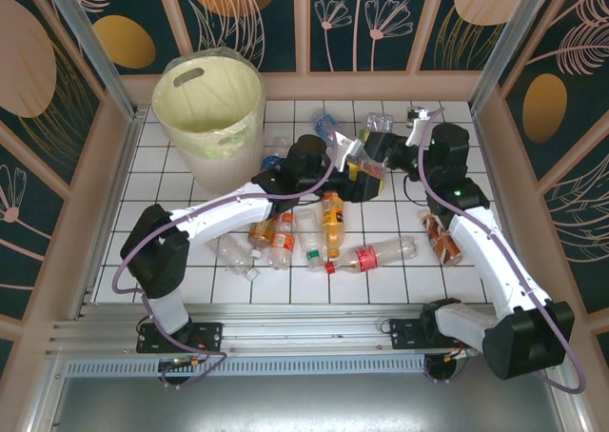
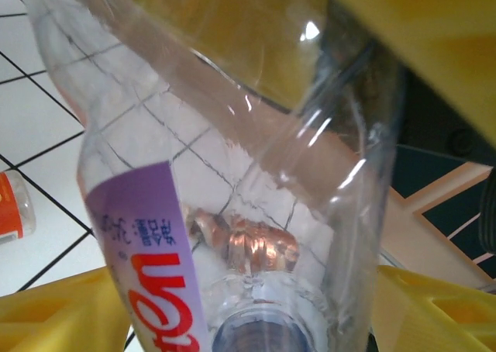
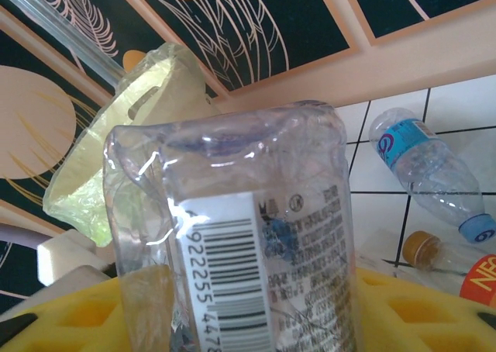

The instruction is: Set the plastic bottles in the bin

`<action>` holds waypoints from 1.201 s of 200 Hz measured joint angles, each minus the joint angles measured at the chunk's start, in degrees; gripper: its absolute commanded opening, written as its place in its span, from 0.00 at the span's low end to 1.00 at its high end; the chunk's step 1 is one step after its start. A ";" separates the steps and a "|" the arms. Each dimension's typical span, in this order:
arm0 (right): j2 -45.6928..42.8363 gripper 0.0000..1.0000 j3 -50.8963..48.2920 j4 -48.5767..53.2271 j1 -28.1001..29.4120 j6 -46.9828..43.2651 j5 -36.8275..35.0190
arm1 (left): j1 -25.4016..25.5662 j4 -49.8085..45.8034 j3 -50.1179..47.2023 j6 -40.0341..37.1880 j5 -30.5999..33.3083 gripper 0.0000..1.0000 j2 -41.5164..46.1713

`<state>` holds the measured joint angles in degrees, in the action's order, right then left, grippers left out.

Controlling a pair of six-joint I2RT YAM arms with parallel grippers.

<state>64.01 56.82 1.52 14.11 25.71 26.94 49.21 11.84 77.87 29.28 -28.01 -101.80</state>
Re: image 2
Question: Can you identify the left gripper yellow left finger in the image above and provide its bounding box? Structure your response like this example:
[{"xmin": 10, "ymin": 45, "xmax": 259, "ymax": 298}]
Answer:
[{"xmin": 0, "ymin": 267, "xmax": 135, "ymax": 352}]

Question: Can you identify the orange white label bottle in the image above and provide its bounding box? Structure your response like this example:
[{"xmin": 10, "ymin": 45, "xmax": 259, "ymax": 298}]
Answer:
[{"xmin": 0, "ymin": 169, "xmax": 38, "ymax": 247}]

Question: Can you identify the purple label clear bottle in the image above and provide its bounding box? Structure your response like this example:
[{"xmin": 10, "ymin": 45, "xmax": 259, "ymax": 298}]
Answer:
[{"xmin": 22, "ymin": 0, "xmax": 406, "ymax": 352}]

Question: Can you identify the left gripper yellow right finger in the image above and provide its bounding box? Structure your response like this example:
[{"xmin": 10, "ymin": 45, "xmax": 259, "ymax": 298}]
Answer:
[{"xmin": 371, "ymin": 264, "xmax": 496, "ymax": 352}]

